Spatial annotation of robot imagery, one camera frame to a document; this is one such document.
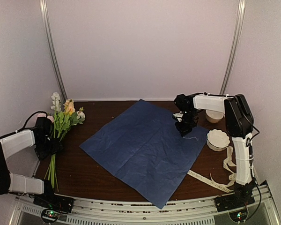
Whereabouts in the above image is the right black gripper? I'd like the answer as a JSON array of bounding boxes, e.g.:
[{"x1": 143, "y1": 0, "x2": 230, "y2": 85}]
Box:
[{"x1": 176, "y1": 109, "x2": 198, "y2": 135}]

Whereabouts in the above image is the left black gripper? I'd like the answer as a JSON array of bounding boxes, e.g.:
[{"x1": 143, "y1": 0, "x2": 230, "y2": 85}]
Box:
[{"x1": 34, "y1": 137, "x2": 63, "y2": 161}]

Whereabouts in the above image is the blue wrapping paper sheet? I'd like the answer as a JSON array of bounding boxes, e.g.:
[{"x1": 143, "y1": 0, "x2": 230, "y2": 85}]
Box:
[{"x1": 80, "y1": 100, "x2": 208, "y2": 209}]

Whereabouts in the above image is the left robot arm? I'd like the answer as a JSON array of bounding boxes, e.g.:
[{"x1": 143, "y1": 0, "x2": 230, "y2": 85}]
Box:
[{"x1": 0, "y1": 114, "x2": 63, "y2": 208}]

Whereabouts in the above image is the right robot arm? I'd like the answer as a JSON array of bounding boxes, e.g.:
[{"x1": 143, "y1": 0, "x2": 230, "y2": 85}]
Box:
[{"x1": 173, "y1": 92, "x2": 257, "y2": 207}]

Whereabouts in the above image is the plain white bowl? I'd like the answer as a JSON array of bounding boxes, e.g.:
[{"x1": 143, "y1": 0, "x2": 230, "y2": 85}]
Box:
[{"x1": 205, "y1": 110, "x2": 224, "y2": 124}]

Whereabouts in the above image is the cream printed ribbon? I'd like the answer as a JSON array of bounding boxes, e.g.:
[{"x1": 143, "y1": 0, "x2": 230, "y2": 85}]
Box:
[{"x1": 187, "y1": 145, "x2": 239, "y2": 193}]

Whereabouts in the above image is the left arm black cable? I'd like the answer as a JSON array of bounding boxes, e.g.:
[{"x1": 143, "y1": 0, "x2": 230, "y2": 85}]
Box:
[{"x1": 14, "y1": 110, "x2": 49, "y2": 134}]

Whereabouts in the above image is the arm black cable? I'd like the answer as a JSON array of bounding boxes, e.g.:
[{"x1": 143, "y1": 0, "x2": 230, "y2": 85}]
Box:
[
  {"x1": 14, "y1": 110, "x2": 49, "y2": 134},
  {"x1": 247, "y1": 124, "x2": 263, "y2": 204}
]

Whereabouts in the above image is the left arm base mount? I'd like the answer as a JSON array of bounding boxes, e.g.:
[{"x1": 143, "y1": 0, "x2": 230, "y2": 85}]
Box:
[{"x1": 33, "y1": 195, "x2": 74, "y2": 214}]

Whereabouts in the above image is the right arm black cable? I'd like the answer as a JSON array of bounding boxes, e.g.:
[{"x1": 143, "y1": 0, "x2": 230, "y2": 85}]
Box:
[{"x1": 247, "y1": 124, "x2": 263, "y2": 204}]

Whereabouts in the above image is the front aluminium rail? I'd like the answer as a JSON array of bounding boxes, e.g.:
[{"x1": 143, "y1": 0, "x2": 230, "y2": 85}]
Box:
[{"x1": 9, "y1": 185, "x2": 281, "y2": 225}]

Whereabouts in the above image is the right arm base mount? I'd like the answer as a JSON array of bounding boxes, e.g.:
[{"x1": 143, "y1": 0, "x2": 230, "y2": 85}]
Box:
[{"x1": 214, "y1": 194, "x2": 255, "y2": 212}]

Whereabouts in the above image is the left aluminium frame post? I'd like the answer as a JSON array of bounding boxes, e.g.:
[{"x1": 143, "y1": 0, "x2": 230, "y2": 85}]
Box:
[{"x1": 39, "y1": 0, "x2": 67, "y2": 101}]

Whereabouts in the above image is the aluminium frame post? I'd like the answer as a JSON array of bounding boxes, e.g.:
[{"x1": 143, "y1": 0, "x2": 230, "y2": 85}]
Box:
[
  {"x1": 220, "y1": 0, "x2": 246, "y2": 95},
  {"x1": 39, "y1": 0, "x2": 67, "y2": 101}
]

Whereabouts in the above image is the right aluminium frame post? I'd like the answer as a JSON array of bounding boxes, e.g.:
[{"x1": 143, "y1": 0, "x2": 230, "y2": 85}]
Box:
[{"x1": 220, "y1": 0, "x2": 246, "y2": 95}]

